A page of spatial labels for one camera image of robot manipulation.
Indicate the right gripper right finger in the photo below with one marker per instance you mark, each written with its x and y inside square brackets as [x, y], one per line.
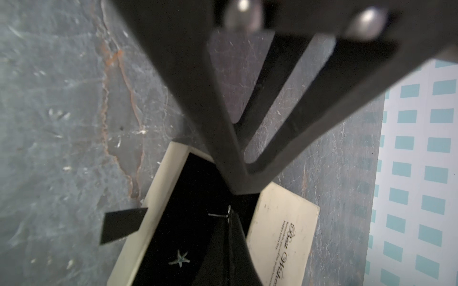
[241, 268]

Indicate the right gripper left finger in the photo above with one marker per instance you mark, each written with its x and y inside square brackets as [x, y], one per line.
[214, 269]

